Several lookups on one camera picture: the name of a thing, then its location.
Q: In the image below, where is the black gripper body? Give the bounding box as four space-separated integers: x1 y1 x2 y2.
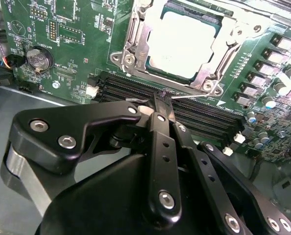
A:
36 154 219 235

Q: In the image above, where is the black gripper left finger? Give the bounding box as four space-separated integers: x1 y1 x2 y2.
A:
0 92 183 227

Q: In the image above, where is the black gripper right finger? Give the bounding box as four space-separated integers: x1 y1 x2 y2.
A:
163 93 291 235

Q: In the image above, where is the thin metal locking lever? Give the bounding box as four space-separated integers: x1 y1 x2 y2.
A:
125 82 223 103

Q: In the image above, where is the metal socket cover frame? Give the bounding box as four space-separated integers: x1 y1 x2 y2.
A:
122 0 264 95

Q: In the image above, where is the silver CPU chip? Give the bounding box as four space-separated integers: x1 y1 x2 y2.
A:
145 4 224 80

